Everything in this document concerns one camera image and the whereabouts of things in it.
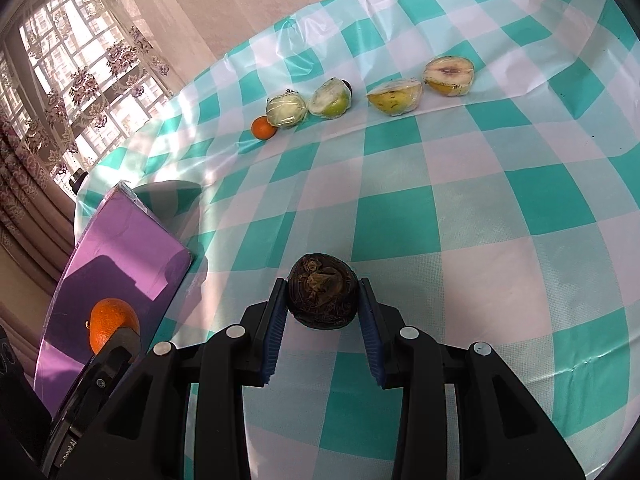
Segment large orange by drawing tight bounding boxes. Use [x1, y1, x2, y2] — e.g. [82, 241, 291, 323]
[86, 298, 141, 356]

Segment wrapped green fruit half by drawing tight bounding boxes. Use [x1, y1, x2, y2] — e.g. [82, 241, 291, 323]
[307, 78, 351, 120]

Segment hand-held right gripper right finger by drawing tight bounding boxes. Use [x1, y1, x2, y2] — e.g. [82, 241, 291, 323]
[357, 276, 587, 480]

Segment dark brown wrinkled fruit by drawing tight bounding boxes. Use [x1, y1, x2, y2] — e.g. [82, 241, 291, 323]
[286, 254, 360, 330]

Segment purple box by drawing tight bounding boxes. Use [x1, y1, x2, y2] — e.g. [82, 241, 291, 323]
[34, 182, 195, 407]

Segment wrapped yellow fruit half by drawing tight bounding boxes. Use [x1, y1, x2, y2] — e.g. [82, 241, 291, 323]
[367, 78, 424, 118]

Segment yellow fruit half brown core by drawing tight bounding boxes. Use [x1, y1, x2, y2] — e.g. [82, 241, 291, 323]
[423, 56, 476, 98]

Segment small tangerine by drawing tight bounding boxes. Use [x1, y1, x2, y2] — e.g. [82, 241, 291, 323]
[251, 116, 278, 141]

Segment teal white checkered tablecloth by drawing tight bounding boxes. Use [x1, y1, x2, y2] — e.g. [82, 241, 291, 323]
[72, 0, 640, 480]

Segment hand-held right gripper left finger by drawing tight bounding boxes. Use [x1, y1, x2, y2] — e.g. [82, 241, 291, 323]
[92, 277, 290, 480]

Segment floral lace curtain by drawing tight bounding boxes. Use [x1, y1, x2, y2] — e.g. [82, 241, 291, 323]
[0, 0, 176, 181]

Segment patterned heavy drape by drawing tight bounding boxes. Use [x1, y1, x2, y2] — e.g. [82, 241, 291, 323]
[0, 125, 78, 283]

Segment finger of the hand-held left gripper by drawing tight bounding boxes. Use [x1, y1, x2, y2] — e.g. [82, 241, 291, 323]
[80, 327, 143, 403]

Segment round pale fruit half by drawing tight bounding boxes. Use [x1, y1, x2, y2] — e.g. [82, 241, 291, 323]
[266, 94, 307, 130]

